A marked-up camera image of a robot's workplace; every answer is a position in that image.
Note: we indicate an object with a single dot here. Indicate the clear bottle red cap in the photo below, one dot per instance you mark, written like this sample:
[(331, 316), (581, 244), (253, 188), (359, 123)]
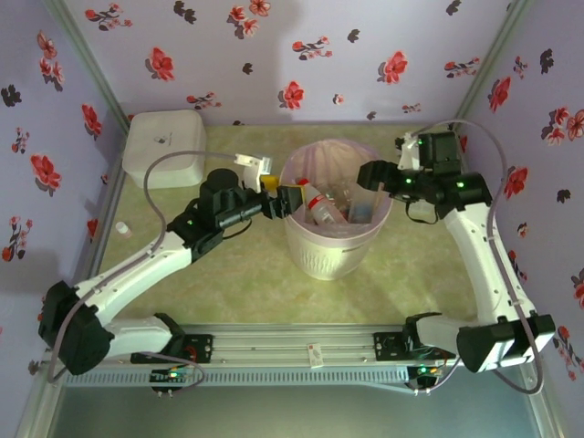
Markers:
[(319, 205)]

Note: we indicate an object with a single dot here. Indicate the white plastic waste bin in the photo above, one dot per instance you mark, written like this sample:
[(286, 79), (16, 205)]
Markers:
[(319, 255)]

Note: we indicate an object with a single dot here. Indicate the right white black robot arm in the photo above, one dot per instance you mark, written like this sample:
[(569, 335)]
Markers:
[(483, 264)]

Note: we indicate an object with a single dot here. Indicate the pink plastic bin liner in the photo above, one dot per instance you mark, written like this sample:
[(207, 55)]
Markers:
[(296, 164)]

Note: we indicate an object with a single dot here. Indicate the white square lidded container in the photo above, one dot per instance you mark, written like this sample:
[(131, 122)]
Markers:
[(164, 141)]

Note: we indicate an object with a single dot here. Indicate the white tag red mark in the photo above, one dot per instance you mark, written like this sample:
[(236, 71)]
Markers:
[(315, 358)]

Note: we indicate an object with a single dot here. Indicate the green circuit board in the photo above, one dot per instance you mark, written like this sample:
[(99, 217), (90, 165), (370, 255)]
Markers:
[(422, 370), (164, 375)]

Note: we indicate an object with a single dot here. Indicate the aluminium side rail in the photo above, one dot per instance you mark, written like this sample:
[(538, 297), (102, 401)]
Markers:
[(111, 191)]

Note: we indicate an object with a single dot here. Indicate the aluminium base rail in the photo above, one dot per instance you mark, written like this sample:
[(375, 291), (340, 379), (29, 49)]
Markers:
[(274, 347)]

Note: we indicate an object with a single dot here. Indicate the aluminium corner post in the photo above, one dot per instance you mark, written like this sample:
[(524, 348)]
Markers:
[(497, 45), (86, 55)]

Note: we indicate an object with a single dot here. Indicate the aluminium frame bar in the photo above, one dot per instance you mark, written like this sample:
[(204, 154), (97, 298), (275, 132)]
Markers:
[(540, 420), (38, 406)]

